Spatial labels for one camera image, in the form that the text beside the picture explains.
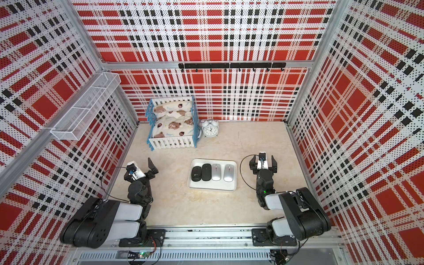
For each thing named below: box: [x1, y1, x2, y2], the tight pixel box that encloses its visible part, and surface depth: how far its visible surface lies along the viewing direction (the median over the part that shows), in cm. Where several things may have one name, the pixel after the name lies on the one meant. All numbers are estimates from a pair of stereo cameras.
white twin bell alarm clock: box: [201, 118, 220, 138], surface depth 110 cm
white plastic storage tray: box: [187, 158, 238, 192], surface depth 92 cm
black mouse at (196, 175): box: [191, 165, 202, 182], surface depth 93 cm
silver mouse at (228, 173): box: [223, 163, 235, 183], surface depth 95 cm
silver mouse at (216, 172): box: [210, 163, 222, 182], surface depth 96 cm
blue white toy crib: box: [145, 96, 202, 152], surface depth 107 cm
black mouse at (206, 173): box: [201, 163, 212, 182], surface depth 96 cm
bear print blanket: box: [151, 114, 194, 139], surface depth 109 cm
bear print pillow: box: [152, 101, 193, 116], surface depth 110 cm
